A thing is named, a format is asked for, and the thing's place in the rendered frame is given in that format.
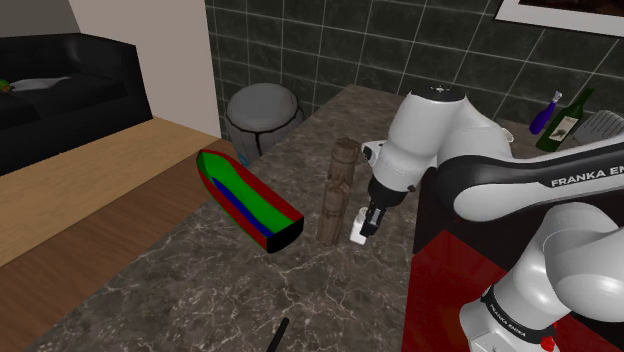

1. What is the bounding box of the small white block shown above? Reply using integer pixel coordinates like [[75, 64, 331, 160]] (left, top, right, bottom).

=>
[[349, 206, 368, 245]]

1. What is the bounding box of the carved wooden totem cylinder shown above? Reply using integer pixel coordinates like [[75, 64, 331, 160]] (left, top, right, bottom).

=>
[[315, 137, 362, 247]]

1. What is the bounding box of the red robot stand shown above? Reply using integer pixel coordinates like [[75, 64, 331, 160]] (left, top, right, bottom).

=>
[[401, 165, 624, 352]]

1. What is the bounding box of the red green blue toy boat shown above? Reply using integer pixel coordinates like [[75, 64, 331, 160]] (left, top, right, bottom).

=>
[[195, 148, 305, 254]]

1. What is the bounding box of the grey round barrel stool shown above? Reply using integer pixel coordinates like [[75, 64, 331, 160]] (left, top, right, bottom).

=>
[[223, 82, 306, 167]]

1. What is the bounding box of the blue bottle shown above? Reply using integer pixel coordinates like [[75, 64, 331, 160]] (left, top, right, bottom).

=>
[[528, 90, 564, 137]]

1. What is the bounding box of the black stick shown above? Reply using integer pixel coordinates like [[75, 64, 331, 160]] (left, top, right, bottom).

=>
[[264, 317, 291, 352]]

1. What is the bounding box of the green wine bottle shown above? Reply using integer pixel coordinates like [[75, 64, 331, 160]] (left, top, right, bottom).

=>
[[534, 87, 595, 153]]

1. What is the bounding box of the grey ribbed object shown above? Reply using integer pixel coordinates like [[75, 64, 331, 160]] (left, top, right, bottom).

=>
[[572, 108, 624, 148]]

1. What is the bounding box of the black sofa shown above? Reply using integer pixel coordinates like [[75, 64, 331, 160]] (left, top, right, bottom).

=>
[[0, 32, 154, 177]]

